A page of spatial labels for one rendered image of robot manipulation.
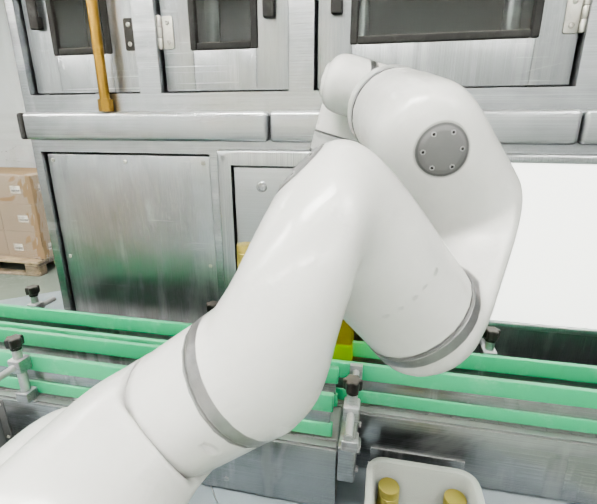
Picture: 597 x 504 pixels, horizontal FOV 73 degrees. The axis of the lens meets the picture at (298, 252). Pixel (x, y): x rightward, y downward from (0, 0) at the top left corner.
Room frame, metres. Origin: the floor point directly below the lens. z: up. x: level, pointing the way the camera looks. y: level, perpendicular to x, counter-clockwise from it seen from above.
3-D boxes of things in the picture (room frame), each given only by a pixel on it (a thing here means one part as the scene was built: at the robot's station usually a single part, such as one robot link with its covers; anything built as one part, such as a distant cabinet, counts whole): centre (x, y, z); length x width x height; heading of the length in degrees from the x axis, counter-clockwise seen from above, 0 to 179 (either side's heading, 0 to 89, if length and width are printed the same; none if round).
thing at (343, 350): (0.67, -0.08, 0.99); 0.06 x 0.06 x 0.21; 79
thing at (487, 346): (0.68, -0.36, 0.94); 0.07 x 0.04 x 0.13; 168
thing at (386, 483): (0.50, -0.15, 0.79); 0.04 x 0.04 x 0.04
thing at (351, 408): (0.53, -0.09, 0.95); 0.17 x 0.03 x 0.12; 168
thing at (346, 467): (0.55, -0.09, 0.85); 0.09 x 0.04 x 0.07; 168
